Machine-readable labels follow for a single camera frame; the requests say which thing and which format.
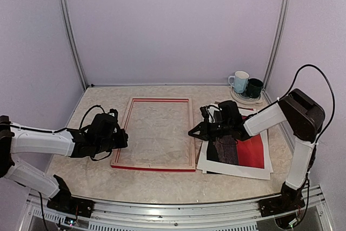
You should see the aluminium front rail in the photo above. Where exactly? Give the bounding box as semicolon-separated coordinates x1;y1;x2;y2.
20;186;333;231

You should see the aluminium corner post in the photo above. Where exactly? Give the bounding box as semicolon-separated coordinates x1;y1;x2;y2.
59;0;88;91
263;0;290;91

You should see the white plate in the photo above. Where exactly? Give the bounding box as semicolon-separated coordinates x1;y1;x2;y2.
230;87;263;105

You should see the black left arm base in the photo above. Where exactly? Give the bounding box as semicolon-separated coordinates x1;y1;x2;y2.
47;193;95;218

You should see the dark green mug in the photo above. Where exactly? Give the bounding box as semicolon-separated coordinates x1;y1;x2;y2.
245;78;264;98

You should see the left aluminium corner post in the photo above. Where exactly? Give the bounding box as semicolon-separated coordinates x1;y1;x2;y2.
59;0;88;91

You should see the red wooden picture frame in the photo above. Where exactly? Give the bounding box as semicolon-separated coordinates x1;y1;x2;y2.
110;97;196;172

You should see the brown frame backing board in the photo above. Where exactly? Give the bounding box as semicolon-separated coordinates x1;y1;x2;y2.
207;100;251;163

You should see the red sunset photo white border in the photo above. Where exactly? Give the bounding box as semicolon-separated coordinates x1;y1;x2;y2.
196;109;274;181

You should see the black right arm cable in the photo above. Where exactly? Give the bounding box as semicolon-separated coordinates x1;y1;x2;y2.
286;64;336;145

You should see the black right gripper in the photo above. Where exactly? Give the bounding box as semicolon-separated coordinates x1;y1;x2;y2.
188;118;232;142

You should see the light blue mug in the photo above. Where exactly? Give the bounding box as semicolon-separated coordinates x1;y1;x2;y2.
228;71;249;94

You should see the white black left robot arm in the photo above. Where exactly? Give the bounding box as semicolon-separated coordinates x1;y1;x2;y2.
1;110;128;212

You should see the right aluminium corner post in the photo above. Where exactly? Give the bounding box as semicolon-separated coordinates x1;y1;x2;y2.
263;0;290;91

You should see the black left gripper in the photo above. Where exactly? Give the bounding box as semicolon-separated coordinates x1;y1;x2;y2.
95;128;128;154

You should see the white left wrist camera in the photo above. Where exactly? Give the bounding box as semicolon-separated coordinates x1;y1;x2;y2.
108;109;118;123

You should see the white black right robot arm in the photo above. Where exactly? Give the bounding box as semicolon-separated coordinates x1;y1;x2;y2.
188;88;325;212

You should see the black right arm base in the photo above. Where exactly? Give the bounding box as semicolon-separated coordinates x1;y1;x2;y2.
258;183;305;217

